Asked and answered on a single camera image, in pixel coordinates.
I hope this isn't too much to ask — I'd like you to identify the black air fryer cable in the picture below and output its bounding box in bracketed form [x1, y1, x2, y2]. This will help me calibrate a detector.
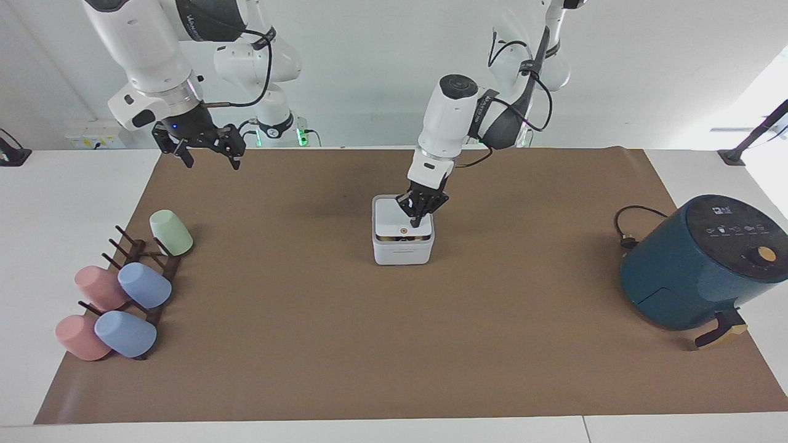
[613, 205, 670, 250]

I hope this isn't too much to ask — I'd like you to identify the black stand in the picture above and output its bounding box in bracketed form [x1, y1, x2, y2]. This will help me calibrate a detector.
[717, 98, 788, 167]
[0, 127, 33, 167]

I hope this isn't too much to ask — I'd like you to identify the blue cup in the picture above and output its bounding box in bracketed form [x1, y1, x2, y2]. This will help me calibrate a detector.
[117, 262, 173, 309]
[94, 310, 158, 359]

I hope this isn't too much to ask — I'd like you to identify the dark teal air fryer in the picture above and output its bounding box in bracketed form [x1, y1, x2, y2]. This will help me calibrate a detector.
[619, 194, 788, 351]

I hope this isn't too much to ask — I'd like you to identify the pink cup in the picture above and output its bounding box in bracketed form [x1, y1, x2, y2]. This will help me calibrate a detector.
[55, 314, 112, 362]
[74, 265, 131, 312]

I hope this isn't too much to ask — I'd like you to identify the light green cup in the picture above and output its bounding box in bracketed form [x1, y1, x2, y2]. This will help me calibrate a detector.
[149, 209, 195, 257]

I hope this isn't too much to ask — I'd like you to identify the white power strip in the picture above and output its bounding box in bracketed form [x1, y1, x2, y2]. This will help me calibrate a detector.
[64, 126, 127, 150]

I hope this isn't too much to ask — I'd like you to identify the dark brown cup rack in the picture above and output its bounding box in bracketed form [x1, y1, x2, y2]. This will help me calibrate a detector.
[78, 225, 183, 361]

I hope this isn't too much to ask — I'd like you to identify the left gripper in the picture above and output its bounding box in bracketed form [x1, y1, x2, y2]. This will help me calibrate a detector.
[396, 181, 451, 229]

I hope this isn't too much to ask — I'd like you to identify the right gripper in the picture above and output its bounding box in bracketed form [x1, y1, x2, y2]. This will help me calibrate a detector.
[151, 103, 247, 171]

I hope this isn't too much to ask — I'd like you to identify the white square toaster box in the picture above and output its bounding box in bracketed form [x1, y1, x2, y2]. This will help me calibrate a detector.
[371, 194, 436, 266]

